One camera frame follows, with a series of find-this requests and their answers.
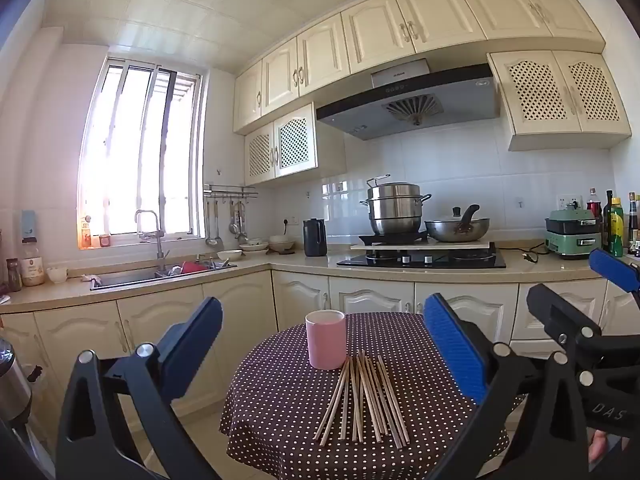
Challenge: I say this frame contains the small cream lattice door cabinet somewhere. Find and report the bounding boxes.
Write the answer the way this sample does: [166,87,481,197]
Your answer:
[244,102,347,187]

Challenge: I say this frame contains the chrome faucet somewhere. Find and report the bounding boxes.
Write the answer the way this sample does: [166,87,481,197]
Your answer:
[134,209,168,273]

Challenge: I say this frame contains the dark glass bottle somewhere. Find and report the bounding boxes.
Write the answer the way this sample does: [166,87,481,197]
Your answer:
[603,190,615,252]

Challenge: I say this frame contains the green electric cooker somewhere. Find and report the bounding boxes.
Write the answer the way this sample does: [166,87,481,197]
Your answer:
[545,208,602,260]

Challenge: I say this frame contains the person's right hand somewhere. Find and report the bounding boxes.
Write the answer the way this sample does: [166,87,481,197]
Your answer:
[588,430,610,465]

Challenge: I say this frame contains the wall utensil rack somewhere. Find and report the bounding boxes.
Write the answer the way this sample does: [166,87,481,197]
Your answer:
[203,184,259,200]

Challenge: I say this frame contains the kitchen window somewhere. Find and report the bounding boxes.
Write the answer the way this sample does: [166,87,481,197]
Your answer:
[77,57,208,248]

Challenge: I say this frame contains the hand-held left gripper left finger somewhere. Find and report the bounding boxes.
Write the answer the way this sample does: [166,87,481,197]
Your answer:
[55,296,223,480]

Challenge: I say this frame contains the yellow green bottle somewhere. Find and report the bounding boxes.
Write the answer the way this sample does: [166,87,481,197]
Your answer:
[609,197,625,257]

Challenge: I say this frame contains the cream upper wall cabinets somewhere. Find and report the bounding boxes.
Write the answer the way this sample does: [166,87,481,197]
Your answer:
[233,0,606,133]

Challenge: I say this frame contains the large cream lattice door cabinet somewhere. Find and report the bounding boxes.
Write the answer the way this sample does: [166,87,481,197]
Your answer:
[487,50,632,152]

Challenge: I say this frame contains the white board under pots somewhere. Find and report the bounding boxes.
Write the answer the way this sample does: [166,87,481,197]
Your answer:
[350,238,493,252]

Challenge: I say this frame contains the grey range hood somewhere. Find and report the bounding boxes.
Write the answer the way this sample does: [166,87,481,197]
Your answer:
[315,58,501,141]

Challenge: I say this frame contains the dark sauce bottle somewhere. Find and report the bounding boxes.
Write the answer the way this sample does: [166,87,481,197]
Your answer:
[627,192,640,248]

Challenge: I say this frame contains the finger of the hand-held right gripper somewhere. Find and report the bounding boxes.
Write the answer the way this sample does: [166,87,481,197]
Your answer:
[526,284,640,391]
[588,248,640,297]

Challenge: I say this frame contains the steel thermos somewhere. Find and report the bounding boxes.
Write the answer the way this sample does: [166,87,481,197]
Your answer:
[0,337,33,423]

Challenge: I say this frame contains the bunch of wooden chopsticks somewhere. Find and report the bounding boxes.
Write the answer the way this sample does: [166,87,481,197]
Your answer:
[314,350,411,450]

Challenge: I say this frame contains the brown polka dot tablecloth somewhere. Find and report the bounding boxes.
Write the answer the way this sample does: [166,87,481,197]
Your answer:
[219,311,526,480]

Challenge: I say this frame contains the hanging steel spoons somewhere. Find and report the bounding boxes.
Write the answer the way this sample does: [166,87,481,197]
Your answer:
[229,200,248,243]

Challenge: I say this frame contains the stainless steel steamer pot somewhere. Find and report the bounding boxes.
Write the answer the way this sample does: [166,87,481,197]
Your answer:
[359,175,432,235]

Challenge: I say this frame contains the stainless steel sink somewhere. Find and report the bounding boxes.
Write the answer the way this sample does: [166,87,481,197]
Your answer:
[90,260,238,291]

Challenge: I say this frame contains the hanging steel ladle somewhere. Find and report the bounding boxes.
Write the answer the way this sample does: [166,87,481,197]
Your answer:
[206,200,223,247]

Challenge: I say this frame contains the glass jar with teal lid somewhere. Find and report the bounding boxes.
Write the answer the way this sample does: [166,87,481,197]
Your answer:
[20,210,45,287]

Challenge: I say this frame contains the pink cup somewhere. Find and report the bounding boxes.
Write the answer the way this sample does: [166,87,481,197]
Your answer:
[305,310,347,371]

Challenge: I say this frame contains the cream base cabinets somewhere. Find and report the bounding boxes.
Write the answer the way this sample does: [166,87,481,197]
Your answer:
[0,267,640,436]

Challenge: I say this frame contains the black gas stove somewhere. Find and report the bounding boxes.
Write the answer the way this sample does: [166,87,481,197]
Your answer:
[336,242,507,269]

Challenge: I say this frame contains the black kettle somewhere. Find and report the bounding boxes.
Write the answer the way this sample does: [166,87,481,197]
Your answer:
[303,218,328,257]

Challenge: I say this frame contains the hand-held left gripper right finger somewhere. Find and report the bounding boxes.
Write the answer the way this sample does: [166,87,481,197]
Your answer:
[422,293,596,480]

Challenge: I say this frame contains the steel wok with black handle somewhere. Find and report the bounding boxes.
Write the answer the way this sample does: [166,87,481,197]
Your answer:
[424,204,491,242]

